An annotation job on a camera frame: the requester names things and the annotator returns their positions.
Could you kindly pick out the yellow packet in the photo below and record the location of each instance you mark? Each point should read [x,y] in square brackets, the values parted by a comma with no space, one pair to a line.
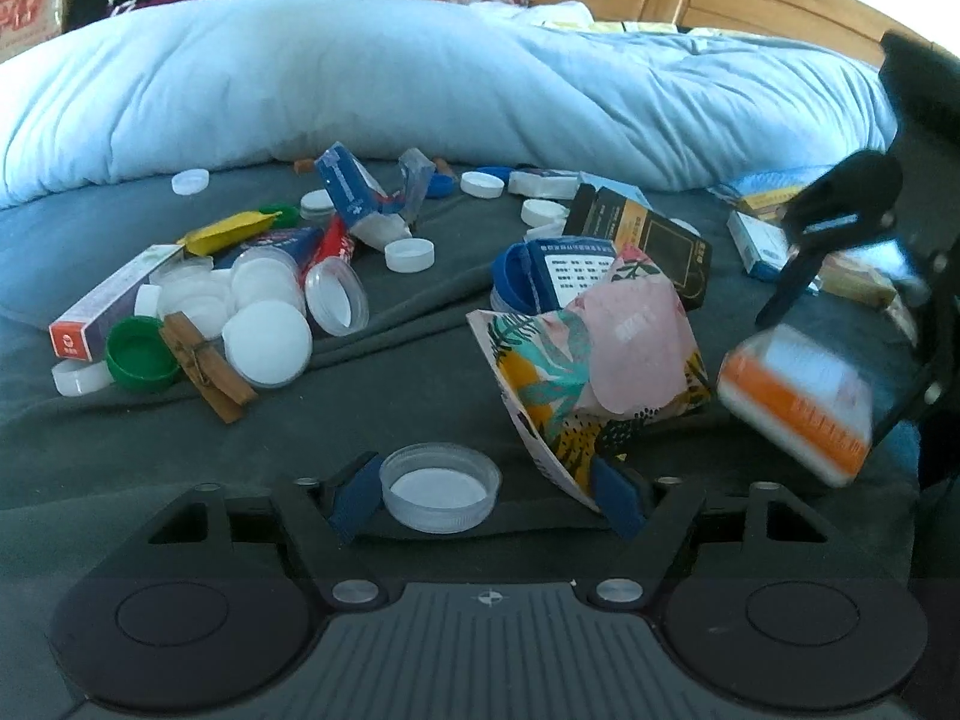
[225,231]

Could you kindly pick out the pile of white caps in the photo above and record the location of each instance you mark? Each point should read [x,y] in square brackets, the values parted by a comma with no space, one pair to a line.
[266,345]

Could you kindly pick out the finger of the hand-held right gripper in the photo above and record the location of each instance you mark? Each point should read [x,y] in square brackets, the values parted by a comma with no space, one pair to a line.
[934,360]
[847,195]

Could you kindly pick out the white flat plastic container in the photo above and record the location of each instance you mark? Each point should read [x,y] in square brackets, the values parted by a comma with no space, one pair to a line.
[544,184]

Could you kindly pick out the squeezed toothpaste tube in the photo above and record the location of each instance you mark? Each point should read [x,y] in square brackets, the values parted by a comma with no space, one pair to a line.
[349,184]

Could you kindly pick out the blue white printed carton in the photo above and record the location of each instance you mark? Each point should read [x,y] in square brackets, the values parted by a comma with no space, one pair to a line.
[570,274]

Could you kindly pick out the wooden clothespin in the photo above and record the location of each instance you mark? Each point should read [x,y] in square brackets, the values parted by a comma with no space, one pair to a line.
[444,165]
[206,371]
[304,165]

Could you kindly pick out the brown carton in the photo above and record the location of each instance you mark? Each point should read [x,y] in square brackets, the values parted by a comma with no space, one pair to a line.
[855,277]

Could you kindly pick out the black carton gold print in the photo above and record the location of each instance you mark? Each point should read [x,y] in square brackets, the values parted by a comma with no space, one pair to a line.
[652,247]

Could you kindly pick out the cardboard box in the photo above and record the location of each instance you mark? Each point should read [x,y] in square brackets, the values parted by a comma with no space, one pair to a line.
[34,15]

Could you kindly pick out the large green plastic cap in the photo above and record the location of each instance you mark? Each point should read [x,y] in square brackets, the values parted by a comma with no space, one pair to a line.
[139,356]

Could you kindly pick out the clear plastic cap white liner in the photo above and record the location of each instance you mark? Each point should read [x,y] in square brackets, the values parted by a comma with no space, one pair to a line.
[439,491]

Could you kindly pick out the clear plastic wrapper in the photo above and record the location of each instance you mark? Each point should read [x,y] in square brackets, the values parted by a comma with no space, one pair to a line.
[416,180]

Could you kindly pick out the red white tube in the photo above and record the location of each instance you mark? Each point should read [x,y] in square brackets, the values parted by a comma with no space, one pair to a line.
[334,244]

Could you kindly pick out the blue plastic cap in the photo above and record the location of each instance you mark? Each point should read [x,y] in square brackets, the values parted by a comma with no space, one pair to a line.
[441,187]
[495,170]
[510,277]

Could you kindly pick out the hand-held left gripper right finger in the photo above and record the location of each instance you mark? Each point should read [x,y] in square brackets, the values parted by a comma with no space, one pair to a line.
[619,502]

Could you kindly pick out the yellow carton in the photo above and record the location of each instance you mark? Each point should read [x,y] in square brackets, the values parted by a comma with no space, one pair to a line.
[765,191]

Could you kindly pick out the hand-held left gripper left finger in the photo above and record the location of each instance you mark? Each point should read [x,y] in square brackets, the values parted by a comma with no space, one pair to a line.
[356,502]

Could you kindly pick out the small green plastic cap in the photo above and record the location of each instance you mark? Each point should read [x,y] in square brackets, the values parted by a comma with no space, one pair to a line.
[281,216]

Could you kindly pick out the pale yellow cloth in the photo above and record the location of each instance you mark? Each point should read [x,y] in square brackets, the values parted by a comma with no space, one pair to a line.
[600,19]

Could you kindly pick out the navy blue small carton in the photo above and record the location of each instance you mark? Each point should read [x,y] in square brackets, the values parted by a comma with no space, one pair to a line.
[289,244]

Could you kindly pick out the floral printed packet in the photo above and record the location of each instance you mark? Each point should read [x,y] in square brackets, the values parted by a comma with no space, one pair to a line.
[600,360]

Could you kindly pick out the light blue duvet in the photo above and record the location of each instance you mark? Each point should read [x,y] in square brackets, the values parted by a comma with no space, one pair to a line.
[300,75]

